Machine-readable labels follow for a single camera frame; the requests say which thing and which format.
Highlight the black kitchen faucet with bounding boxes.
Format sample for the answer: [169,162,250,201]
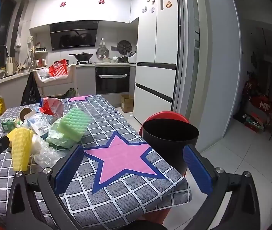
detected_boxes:
[0,45,9,64]

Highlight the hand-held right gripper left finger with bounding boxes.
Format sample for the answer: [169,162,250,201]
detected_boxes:
[5,144,85,230]

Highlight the white knife block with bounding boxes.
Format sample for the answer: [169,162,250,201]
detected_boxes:
[6,57,14,75]

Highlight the translucent grey shopping bag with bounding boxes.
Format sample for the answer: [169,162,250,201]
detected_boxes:
[37,68,51,79]

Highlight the large round dark rack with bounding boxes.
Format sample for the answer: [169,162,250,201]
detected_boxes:
[117,40,132,54]

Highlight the red stool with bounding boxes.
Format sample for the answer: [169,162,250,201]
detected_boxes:
[139,111,190,176]

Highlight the black built-in oven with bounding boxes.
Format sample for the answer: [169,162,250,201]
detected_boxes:
[95,67,130,94]

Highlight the white high chair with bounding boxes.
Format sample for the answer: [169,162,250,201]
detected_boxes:
[32,63,77,96]

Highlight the white hanging plastic bag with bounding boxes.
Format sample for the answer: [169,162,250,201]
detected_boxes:
[15,34,22,53]

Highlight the white refrigerator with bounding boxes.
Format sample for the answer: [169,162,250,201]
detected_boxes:
[130,0,183,126]

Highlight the green carton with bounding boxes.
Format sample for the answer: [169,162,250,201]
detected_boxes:
[1,118,19,131]

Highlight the red white plastic bag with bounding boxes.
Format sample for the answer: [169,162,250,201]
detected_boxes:
[39,96,65,117]

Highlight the spice rack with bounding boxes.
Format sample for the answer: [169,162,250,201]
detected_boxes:
[32,49,48,69]

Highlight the red printed bag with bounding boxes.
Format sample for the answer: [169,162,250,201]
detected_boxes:
[253,95,272,114]

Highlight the grey checked star tablecloth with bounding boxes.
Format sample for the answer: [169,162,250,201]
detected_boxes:
[0,94,193,230]

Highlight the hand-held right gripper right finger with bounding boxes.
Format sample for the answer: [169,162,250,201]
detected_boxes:
[183,144,272,230]

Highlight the cardboard box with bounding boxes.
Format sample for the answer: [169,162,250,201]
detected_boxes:
[120,94,134,113]

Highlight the small round grey rack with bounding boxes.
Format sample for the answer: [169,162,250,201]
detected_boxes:
[96,47,110,59]

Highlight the black plastic bag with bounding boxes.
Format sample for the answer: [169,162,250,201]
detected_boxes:
[20,71,42,106]

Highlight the yellow foam net sleeve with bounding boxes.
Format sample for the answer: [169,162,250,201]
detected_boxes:
[7,127,34,172]

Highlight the brown round object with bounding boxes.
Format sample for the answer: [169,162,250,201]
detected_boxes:
[20,108,32,120]

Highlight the dark green cloth bag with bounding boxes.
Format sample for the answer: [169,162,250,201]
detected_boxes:
[63,88,79,98]

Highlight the white plastic wrap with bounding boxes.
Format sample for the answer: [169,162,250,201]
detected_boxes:
[31,134,43,155]

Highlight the pale green plastic bag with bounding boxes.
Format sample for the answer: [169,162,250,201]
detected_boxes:
[47,125,85,150]

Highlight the green wavy foam sheet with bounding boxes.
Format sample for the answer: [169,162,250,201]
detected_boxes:
[57,107,91,146]

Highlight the white upper cabinets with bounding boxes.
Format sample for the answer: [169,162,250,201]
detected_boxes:
[29,0,139,29]

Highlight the black wok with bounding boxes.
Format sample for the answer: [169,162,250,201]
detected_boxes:
[68,52,94,61]

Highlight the black range hood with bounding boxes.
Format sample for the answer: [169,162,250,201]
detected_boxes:
[49,21,100,51]

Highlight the pile of boxes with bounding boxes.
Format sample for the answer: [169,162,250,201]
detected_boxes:
[233,114,267,133]

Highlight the grey kitchen counter cabinets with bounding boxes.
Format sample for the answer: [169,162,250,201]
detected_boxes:
[0,62,136,127]

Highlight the clear plastic bag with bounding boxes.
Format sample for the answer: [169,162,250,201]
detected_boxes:
[31,134,79,170]

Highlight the red plastic basket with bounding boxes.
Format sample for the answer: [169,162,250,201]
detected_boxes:
[48,59,69,76]

